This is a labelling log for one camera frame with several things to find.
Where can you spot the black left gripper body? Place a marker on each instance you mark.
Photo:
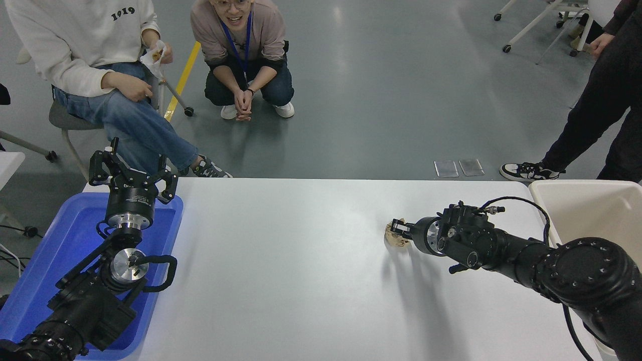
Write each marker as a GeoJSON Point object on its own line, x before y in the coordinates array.
{"type": "Point", "coordinates": [130, 200]}

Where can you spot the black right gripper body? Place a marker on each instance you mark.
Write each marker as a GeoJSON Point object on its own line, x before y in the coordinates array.
{"type": "Point", "coordinates": [421, 235]}

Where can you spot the tan paper ball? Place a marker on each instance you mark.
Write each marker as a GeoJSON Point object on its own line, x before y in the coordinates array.
{"type": "Point", "coordinates": [393, 241]}

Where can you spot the white food wrapper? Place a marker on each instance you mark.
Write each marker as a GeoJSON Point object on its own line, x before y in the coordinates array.
{"type": "Point", "coordinates": [150, 59]}

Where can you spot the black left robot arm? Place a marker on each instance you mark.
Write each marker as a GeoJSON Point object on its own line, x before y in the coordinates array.
{"type": "Point", "coordinates": [85, 311]}

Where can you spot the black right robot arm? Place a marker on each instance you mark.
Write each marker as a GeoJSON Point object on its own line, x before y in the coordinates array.
{"type": "Point", "coordinates": [587, 276]}

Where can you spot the seated person's right hand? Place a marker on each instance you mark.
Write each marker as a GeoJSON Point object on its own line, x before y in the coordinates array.
{"type": "Point", "coordinates": [128, 86]}

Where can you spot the crouching person's right hand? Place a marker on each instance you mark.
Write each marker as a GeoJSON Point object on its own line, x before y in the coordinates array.
{"type": "Point", "coordinates": [239, 103]}

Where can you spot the crouching person's left hand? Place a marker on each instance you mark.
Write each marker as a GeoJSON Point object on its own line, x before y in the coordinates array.
{"type": "Point", "coordinates": [248, 103]}

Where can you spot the seated person's left hand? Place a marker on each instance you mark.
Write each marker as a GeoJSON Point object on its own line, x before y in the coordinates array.
{"type": "Point", "coordinates": [166, 54]}

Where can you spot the standing person's hand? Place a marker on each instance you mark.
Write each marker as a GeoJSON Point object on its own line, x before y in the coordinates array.
{"type": "Point", "coordinates": [601, 44]}

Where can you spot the seated person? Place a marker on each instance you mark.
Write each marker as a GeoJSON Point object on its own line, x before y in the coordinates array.
{"type": "Point", "coordinates": [125, 120]}

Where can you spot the grey caster leg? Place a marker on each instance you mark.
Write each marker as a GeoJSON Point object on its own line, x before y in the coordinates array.
{"type": "Point", "coordinates": [50, 156]}

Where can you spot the grey wheeled chair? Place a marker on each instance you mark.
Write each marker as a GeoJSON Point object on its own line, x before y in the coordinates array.
{"type": "Point", "coordinates": [65, 120]}

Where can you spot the clear floor plate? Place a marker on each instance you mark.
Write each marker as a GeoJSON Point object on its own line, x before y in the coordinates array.
{"type": "Point", "coordinates": [471, 167]}
{"type": "Point", "coordinates": [446, 169]}

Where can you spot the blue plastic tray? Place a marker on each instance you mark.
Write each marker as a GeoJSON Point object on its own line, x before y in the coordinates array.
{"type": "Point", "coordinates": [65, 240]}

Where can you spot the black object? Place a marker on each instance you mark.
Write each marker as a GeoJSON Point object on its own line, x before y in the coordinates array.
{"type": "Point", "coordinates": [3, 95]}

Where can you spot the large pale bin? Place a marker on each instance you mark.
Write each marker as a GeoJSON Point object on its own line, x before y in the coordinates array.
{"type": "Point", "coordinates": [587, 215]}

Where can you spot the crouching person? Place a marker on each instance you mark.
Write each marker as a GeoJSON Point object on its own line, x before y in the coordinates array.
{"type": "Point", "coordinates": [251, 35]}

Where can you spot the standing person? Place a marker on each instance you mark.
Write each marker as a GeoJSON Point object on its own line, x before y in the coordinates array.
{"type": "Point", "coordinates": [602, 100]}

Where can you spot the person with tan shoes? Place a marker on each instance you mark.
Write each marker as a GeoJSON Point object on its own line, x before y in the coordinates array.
{"type": "Point", "coordinates": [584, 46]}

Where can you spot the white wheeled frame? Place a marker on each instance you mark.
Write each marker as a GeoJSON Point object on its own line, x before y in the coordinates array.
{"type": "Point", "coordinates": [526, 29]}

